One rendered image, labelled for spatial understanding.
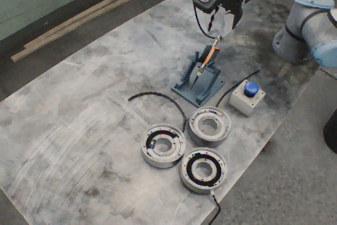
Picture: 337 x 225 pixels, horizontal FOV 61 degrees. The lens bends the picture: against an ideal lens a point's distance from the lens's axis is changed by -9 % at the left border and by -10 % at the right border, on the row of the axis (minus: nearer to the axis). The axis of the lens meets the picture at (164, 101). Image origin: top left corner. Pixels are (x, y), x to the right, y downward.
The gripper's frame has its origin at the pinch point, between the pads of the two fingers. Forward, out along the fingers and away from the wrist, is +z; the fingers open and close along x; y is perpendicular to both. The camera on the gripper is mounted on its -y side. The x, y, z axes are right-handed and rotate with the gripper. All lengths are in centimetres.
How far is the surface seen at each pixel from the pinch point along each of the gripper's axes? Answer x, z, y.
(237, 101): -12.0, 15.4, -1.7
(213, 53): -1.3, 5.3, -1.0
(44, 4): 148, 78, 32
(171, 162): -10.6, 14.1, -27.8
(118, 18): 116, 98, 75
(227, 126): -14.4, 15.1, -10.2
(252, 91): -14.2, 10.8, 0.4
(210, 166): -17.7, 15.3, -22.0
